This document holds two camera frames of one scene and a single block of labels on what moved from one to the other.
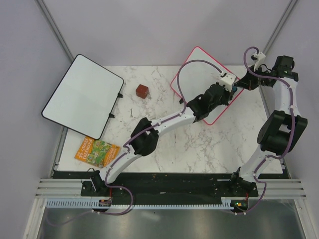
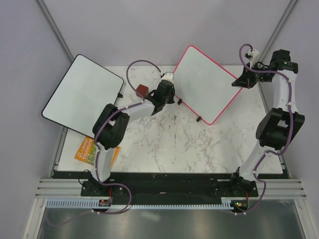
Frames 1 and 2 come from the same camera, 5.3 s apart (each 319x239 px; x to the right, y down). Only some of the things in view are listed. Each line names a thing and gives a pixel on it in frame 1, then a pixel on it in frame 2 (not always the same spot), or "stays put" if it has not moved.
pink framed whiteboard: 196,77 stays put
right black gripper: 246,82 stays put
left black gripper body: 223,99 -> 170,99
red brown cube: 142,91 stays put
